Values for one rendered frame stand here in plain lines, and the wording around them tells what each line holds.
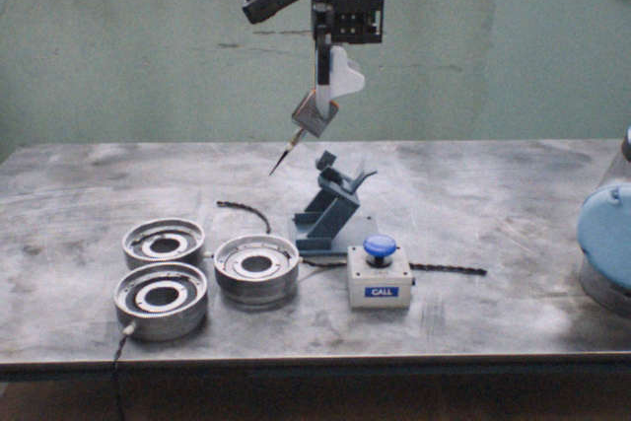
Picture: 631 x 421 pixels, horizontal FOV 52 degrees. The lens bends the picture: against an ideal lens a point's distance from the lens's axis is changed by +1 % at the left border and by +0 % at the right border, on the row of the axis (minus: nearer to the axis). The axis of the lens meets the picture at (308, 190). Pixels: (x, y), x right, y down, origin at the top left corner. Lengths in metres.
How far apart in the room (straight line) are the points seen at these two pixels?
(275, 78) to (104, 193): 1.39
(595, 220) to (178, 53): 1.91
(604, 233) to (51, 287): 0.64
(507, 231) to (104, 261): 0.57
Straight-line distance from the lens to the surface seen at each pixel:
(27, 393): 1.12
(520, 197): 1.08
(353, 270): 0.77
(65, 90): 2.53
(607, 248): 0.67
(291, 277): 0.79
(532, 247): 0.95
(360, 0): 0.77
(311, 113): 0.82
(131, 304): 0.77
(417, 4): 2.36
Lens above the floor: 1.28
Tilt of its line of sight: 27 degrees down
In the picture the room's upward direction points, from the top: straight up
